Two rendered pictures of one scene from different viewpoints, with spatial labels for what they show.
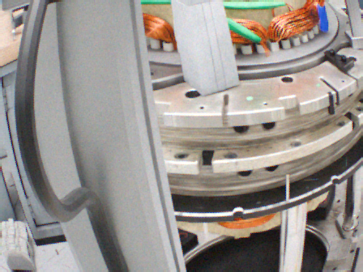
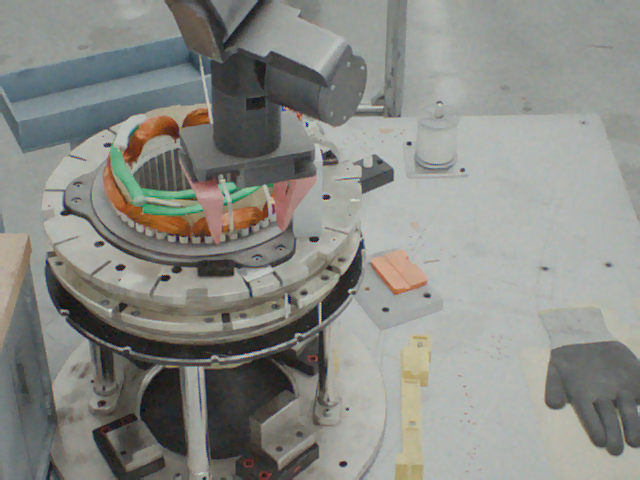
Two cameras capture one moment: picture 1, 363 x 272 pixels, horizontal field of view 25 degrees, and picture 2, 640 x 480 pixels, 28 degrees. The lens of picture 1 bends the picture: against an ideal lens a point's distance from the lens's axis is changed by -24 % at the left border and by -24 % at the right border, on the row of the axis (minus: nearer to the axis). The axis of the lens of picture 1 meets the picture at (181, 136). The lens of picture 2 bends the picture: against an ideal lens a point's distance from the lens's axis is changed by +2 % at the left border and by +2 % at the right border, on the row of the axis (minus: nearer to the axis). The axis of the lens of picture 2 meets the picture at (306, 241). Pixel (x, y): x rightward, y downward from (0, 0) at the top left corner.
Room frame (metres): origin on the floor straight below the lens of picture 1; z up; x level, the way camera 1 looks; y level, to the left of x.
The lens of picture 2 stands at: (0.33, 0.92, 1.86)
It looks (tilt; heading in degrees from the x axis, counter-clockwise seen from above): 39 degrees down; 285
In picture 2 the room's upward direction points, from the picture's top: 1 degrees counter-clockwise
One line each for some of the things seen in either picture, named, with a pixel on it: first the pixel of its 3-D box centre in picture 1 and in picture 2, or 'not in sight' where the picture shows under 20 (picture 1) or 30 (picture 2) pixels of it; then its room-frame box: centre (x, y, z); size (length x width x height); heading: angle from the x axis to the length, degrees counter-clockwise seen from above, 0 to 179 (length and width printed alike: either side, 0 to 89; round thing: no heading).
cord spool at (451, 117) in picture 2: not in sight; (436, 136); (0.55, -0.62, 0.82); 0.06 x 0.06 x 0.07
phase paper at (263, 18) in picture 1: (260, 19); not in sight; (0.63, -0.07, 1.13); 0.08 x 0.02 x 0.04; 108
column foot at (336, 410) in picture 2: not in sight; (328, 401); (0.58, -0.08, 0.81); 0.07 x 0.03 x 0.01; 100
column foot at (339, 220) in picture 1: (350, 227); not in sight; (0.73, -0.18, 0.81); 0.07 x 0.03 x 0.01; 10
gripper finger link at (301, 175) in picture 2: not in sight; (266, 187); (0.60, 0.07, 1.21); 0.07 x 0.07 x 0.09; 34
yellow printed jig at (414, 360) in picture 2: not in sight; (414, 401); (0.48, -0.11, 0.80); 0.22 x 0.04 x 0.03; 99
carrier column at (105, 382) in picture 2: not in sight; (97, 325); (0.83, -0.03, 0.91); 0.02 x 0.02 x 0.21
